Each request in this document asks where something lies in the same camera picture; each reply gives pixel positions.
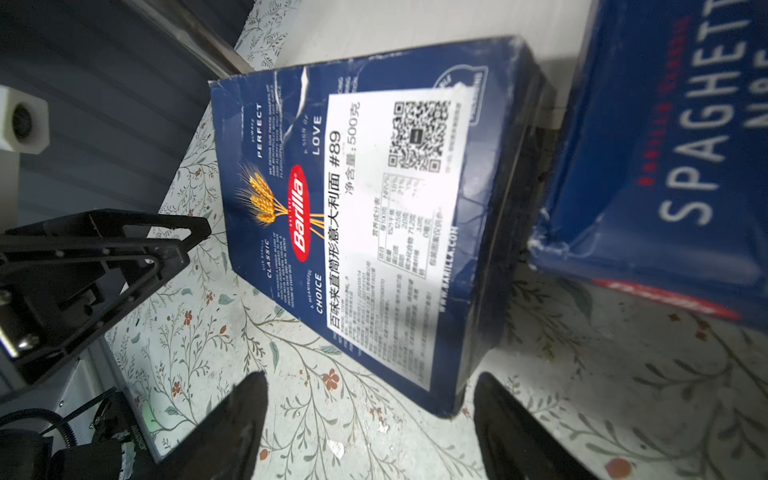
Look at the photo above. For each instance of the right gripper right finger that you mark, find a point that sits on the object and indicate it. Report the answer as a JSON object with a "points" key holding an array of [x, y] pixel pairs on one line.
{"points": [[513, 444]]}

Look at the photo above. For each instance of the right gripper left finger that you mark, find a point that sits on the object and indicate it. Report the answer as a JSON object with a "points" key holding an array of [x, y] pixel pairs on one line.
{"points": [[226, 444]]}

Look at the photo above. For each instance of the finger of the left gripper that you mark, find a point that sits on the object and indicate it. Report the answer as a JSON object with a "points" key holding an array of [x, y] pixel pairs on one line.
{"points": [[104, 227], [58, 296]]}

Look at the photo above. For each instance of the wide blue Barilla pasta box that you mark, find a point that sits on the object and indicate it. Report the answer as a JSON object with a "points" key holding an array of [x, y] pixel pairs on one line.
{"points": [[383, 200]]}

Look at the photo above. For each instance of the narrow blue Barilla spaghetti box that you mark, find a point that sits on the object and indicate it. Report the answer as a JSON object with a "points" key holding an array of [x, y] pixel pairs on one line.
{"points": [[659, 186]]}

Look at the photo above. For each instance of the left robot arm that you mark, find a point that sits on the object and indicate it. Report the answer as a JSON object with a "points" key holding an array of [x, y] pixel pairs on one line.
{"points": [[37, 443]]}

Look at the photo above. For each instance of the white two-tier shelf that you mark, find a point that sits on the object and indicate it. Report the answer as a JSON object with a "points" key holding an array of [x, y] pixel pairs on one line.
{"points": [[327, 30]]}

